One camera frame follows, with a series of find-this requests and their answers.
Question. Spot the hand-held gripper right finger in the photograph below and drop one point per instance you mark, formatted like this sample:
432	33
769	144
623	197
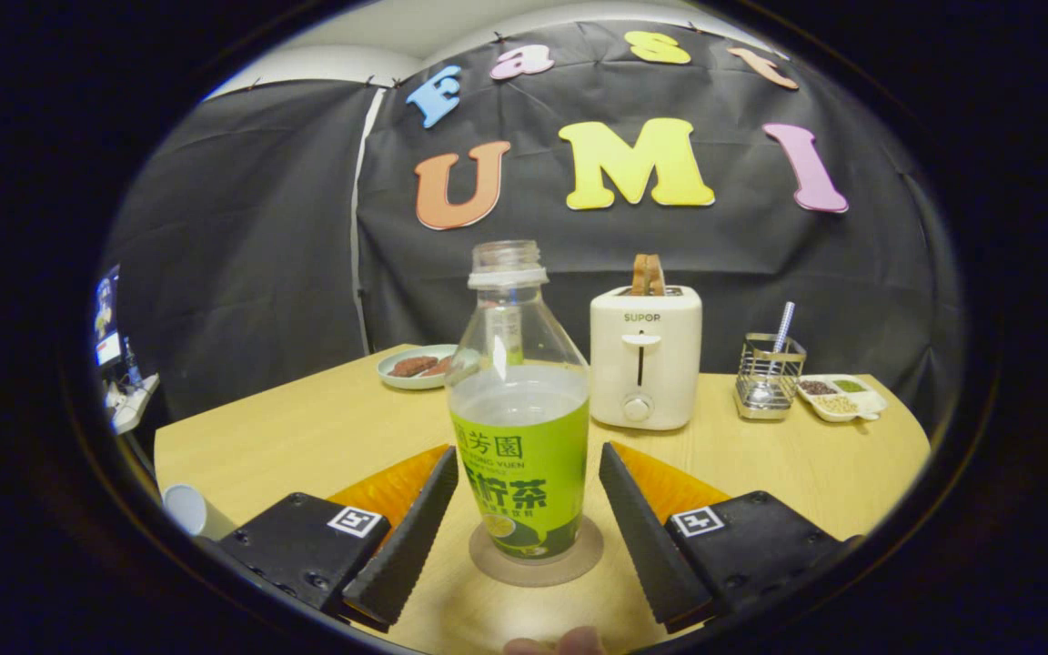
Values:
647	532

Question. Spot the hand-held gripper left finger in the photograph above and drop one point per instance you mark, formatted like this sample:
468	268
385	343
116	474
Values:
410	537

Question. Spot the round brown coaster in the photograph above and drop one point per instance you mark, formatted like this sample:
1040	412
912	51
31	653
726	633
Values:
533	571

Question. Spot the green label juice bottle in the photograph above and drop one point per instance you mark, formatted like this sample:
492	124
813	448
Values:
519	455

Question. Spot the white cup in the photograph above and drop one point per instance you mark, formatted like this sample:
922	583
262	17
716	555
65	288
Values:
186	508

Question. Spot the wooden table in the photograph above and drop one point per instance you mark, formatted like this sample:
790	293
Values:
306	437

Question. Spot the pale green plate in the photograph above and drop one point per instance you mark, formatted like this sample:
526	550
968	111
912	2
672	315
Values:
401	381

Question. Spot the cream toaster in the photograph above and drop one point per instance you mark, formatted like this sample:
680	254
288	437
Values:
660	364

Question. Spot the brown meat piece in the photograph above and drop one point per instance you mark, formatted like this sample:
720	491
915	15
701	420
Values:
440	367
410	366

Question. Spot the white divided dish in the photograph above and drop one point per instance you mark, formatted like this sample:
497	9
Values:
842	405

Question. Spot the metal spoon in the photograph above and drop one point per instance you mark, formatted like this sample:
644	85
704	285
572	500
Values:
784	318

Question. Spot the toasted bread slice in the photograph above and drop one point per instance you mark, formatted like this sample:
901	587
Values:
648	275

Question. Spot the white power strip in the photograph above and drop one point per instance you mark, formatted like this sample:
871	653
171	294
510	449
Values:
135	405

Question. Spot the computer monitor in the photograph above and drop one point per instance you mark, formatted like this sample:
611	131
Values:
106	318

